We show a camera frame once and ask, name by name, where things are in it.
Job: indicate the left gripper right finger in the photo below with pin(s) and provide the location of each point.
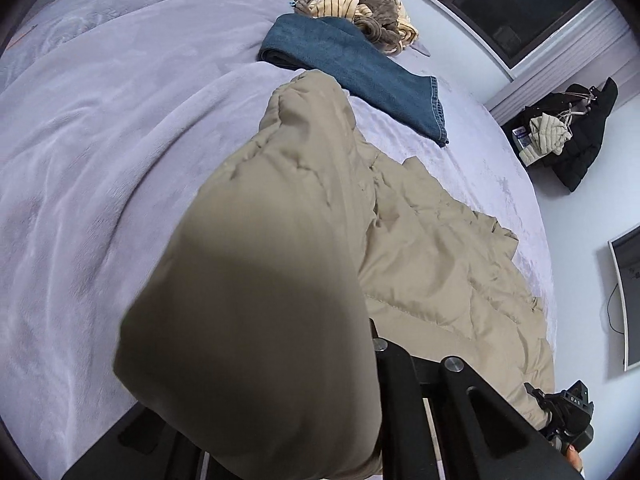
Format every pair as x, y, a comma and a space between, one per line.
441, 420

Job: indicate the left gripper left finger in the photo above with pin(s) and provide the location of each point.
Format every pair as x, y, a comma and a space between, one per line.
141, 445

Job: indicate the beige puffer jacket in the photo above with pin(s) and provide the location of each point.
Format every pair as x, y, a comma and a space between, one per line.
253, 335

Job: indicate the brown beige striped clothes pile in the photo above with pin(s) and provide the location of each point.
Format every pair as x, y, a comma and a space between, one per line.
385, 23

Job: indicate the beige striped knit garment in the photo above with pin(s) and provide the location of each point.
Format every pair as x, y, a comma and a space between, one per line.
547, 135

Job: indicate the black jacket on chair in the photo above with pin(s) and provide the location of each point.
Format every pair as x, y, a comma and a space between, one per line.
585, 111

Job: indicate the folded blue denim jeans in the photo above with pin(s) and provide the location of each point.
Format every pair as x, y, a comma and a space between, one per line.
338, 48

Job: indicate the lavender plush bed blanket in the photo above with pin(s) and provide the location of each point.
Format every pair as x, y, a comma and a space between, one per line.
114, 113

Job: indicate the wall-mounted curved monitor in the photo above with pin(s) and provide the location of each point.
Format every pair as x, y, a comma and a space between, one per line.
625, 251

